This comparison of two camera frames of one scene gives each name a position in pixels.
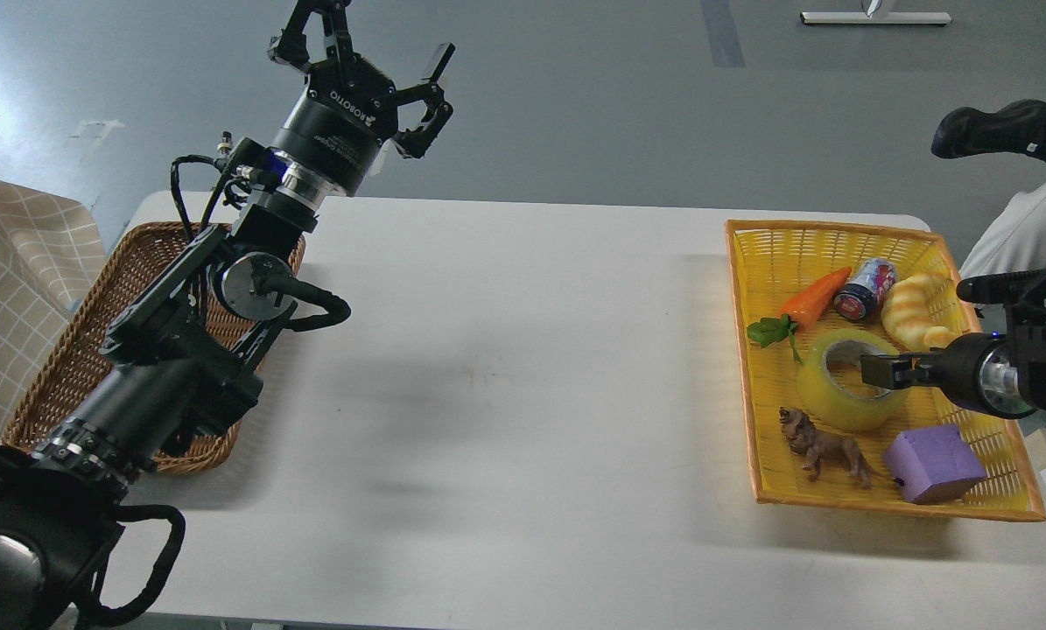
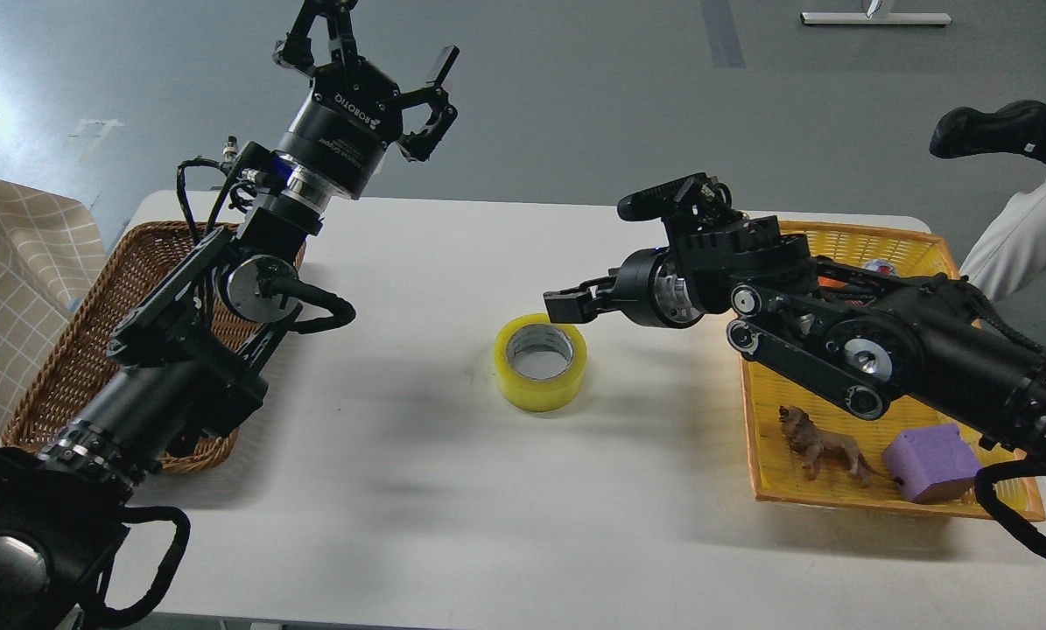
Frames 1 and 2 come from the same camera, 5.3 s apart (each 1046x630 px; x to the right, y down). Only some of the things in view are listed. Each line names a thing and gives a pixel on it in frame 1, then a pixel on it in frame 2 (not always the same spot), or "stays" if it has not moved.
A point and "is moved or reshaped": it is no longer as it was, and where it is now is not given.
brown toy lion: (815, 446) stays
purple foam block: (927, 463) stays
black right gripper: (983, 368) to (646, 285)
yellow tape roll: (832, 407) is moved or reshaped
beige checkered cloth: (27, 256) stays
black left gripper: (346, 109) stays
